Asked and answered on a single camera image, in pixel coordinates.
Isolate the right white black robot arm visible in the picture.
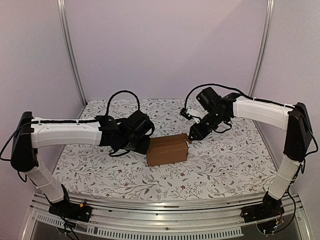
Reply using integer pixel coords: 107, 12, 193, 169
180, 83, 317, 218

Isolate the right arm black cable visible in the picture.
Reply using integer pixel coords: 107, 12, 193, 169
184, 83, 248, 111

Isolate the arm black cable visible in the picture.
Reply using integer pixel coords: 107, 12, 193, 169
106, 89, 141, 117
184, 83, 248, 111

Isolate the aluminium frame post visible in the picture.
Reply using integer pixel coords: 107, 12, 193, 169
248, 0, 275, 97
57, 0, 88, 107

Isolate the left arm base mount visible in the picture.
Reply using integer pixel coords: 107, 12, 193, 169
48, 199, 93, 223

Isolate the brown cardboard box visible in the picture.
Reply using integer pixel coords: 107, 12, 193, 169
146, 133, 192, 167

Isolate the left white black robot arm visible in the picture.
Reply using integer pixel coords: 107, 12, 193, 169
1, 110, 155, 217

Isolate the right aluminium frame post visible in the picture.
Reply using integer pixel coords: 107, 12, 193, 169
248, 0, 275, 97

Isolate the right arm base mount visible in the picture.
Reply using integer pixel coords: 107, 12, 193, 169
240, 200, 285, 235

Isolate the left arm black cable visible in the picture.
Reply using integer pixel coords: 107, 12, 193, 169
106, 89, 141, 117

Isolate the aluminium front rail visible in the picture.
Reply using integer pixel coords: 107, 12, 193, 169
22, 193, 313, 240

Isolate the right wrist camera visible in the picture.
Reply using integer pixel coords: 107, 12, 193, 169
180, 108, 201, 121

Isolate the left aluminium frame post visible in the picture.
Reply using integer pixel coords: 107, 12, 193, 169
57, 0, 88, 107

